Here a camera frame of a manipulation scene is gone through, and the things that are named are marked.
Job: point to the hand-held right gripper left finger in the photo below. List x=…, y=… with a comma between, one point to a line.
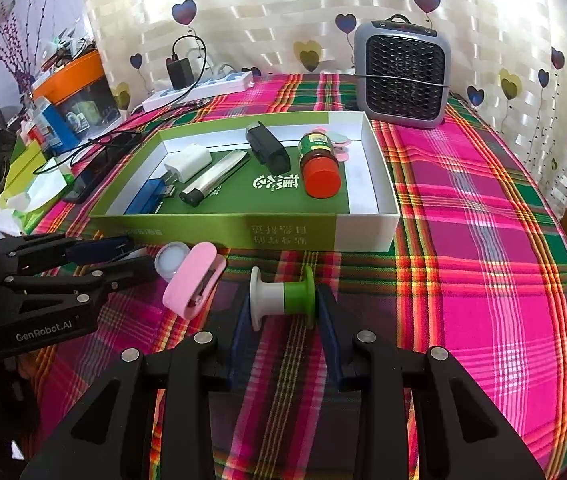
x=238, y=340

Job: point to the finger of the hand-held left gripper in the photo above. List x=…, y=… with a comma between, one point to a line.
x=103, y=249
x=113, y=278

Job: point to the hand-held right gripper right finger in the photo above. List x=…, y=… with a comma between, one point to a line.
x=328, y=330

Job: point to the white and green spool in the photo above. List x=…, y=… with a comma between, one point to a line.
x=278, y=300

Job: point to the white round cap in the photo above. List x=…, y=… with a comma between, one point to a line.
x=171, y=260

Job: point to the blue usb card reader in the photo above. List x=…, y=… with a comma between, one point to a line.
x=146, y=195

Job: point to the pink mini stapler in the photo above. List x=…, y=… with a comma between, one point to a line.
x=188, y=275

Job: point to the green cardboard box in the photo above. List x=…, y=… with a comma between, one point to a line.
x=288, y=235

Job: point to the silver lighter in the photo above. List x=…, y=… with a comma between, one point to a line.
x=218, y=175

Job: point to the brown bottle with red cap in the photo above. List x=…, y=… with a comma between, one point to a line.
x=321, y=175

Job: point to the black plastic gadget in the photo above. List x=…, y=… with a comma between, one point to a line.
x=266, y=145

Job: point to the black smartphone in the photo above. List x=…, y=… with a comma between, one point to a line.
x=88, y=180

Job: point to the green tissue pack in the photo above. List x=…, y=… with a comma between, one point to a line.
x=38, y=195

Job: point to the yellow-green box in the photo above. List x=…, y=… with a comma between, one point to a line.
x=25, y=160

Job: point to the white charger plug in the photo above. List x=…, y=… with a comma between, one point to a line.
x=188, y=162

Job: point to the blue carton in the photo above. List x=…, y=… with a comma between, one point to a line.
x=58, y=130

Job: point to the plaid tablecloth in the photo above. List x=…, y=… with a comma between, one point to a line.
x=463, y=260

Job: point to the orange rimmed container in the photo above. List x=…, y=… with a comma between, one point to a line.
x=73, y=72

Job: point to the purple branch decoration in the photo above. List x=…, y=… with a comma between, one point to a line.
x=23, y=77

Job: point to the small pink plastic item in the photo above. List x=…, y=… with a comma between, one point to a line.
x=341, y=140

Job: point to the black power adapter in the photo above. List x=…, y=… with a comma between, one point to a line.
x=179, y=74

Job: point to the white power strip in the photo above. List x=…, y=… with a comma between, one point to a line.
x=223, y=82

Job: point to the grey desktop heater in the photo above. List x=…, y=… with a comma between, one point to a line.
x=403, y=75

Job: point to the white curtain with hearts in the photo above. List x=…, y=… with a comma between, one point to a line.
x=273, y=10

